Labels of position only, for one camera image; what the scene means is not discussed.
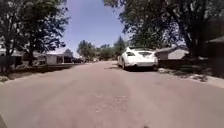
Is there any pale concrete kerb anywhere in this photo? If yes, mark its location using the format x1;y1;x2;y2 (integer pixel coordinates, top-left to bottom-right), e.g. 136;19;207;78
157;67;224;90

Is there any grey house with pitched roof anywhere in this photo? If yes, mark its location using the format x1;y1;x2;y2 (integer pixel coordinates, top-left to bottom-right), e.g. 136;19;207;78
154;45;191;61

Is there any large dark tree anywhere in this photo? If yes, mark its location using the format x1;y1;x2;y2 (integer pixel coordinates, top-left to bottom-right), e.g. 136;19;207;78
0;0;26;74
14;0;71;68

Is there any large leafy tree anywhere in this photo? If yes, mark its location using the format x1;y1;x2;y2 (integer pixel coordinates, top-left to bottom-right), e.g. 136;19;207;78
102;0;224;60

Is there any row of trees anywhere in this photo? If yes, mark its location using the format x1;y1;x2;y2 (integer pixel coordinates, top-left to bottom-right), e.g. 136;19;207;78
76;35;128;62

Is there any white car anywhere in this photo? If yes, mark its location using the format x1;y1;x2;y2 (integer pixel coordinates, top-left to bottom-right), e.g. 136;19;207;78
116;46;160;72

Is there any low house with pale roof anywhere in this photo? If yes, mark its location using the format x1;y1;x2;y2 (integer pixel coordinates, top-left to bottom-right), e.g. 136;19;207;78
0;48;25;68

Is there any grey asphalt road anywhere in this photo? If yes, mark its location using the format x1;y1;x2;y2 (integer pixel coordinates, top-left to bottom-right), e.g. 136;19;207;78
0;60;224;128

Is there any grass verge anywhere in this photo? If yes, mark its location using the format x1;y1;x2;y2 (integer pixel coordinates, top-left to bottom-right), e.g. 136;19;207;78
0;62;82;83

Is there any dark building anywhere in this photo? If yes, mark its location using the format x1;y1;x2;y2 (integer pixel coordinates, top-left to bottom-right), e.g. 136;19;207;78
205;35;224;78

